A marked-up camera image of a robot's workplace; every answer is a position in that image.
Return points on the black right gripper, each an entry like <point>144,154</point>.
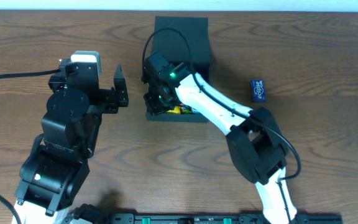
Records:
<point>151,101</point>

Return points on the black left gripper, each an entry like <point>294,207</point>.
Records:
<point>105,99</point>

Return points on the green Haribo gummy bag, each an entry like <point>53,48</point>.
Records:
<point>188,110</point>

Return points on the black gift box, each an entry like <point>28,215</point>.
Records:
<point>175,35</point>

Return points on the blue Eclipse mint box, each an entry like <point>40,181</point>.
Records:
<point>258,91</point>

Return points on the yellow seed snack bag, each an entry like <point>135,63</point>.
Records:
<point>175,110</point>

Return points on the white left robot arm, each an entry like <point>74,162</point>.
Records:
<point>57,166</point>

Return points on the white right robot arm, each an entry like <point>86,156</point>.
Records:
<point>256,145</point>

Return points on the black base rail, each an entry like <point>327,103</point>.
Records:
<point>128,218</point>

